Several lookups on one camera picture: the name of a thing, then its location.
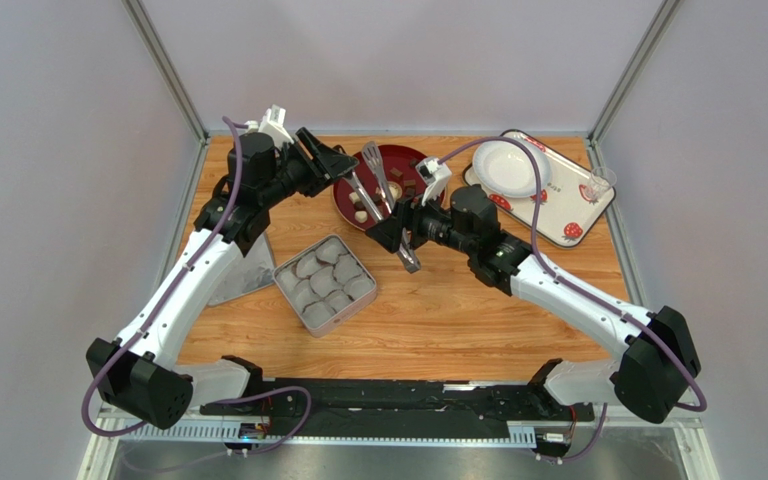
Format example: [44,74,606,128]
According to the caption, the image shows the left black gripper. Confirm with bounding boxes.
[258,128,358,209]

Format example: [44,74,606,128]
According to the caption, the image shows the metal tongs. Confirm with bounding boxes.
[344,141,421,274]

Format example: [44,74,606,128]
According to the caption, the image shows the square tin box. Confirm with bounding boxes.
[274,234,378,338]

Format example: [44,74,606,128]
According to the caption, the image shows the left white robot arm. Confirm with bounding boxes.
[81,125,359,437]

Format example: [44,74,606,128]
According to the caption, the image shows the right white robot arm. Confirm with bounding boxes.
[366,186,708,424]

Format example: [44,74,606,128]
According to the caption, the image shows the red round tray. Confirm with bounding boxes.
[332,145,426,230]

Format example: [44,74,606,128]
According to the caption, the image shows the white paper bowl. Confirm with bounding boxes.
[472,137,553,199]

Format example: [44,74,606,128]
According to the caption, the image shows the silver tin lid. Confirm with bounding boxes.
[207,233,277,307]

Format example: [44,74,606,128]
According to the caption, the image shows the strawberry pattern tray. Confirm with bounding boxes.
[462,130,616,248]

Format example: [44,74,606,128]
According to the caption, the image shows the clear plastic cup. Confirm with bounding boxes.
[584,166,617,202]

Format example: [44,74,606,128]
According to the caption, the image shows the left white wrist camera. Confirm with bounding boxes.
[244,104,286,139]

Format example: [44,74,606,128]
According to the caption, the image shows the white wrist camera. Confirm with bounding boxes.
[244,104,286,139]
[416,157,452,206]

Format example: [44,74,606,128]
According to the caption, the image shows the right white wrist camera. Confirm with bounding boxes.
[416,157,452,206]

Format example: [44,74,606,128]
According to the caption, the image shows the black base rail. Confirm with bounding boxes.
[200,378,596,440]

